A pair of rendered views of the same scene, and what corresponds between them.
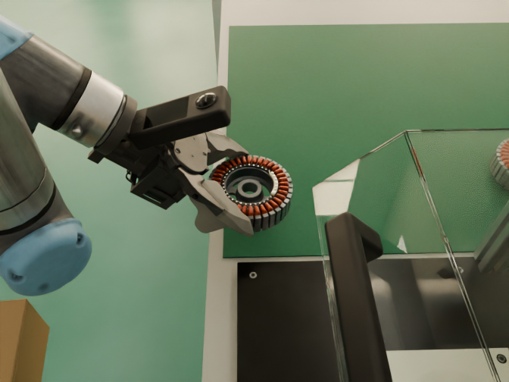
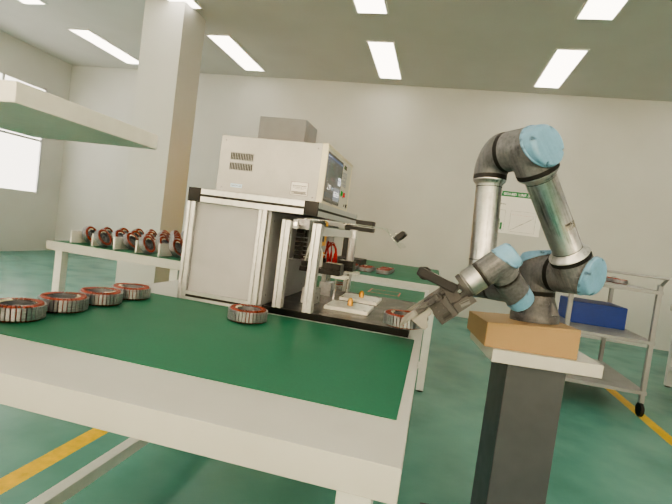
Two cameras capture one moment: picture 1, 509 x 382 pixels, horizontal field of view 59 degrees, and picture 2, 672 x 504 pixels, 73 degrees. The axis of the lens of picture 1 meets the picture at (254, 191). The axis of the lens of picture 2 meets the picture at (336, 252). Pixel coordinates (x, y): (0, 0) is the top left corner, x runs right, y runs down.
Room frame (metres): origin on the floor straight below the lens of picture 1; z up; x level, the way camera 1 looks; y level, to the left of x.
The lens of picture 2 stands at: (1.66, 0.10, 1.04)
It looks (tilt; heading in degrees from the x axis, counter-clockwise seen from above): 3 degrees down; 194
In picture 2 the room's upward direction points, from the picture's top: 8 degrees clockwise
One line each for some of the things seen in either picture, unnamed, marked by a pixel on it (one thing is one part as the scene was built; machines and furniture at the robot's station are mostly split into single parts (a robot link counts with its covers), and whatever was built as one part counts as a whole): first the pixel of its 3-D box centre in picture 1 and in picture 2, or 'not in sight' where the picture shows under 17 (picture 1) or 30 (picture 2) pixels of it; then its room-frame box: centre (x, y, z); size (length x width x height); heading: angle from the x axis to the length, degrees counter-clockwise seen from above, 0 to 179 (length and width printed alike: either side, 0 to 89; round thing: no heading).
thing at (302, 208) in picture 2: not in sight; (285, 209); (0.00, -0.53, 1.09); 0.68 x 0.44 x 0.05; 1
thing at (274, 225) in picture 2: not in sight; (296, 255); (0.00, -0.46, 0.92); 0.66 x 0.01 x 0.30; 1
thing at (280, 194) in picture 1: (249, 192); (403, 319); (0.39, 0.01, 0.82); 0.11 x 0.11 x 0.04
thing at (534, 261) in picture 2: not in sight; (539, 270); (0.06, 0.40, 0.99); 0.13 x 0.12 x 0.14; 42
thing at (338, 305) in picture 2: not in sight; (349, 307); (0.11, -0.20, 0.78); 0.15 x 0.15 x 0.01; 1
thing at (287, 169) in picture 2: not in sight; (290, 177); (-0.01, -0.53, 1.22); 0.44 x 0.39 x 0.20; 1
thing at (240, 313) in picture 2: not in sight; (247, 313); (0.47, -0.42, 0.77); 0.11 x 0.11 x 0.04
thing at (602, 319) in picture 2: not in sight; (588, 329); (-2.37, 1.29, 0.51); 1.01 x 0.60 x 1.01; 1
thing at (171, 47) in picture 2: not in sight; (160, 153); (-3.01, -3.28, 1.65); 0.50 x 0.45 x 3.30; 91
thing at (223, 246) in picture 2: not in sight; (222, 255); (0.33, -0.60, 0.91); 0.28 x 0.03 x 0.32; 91
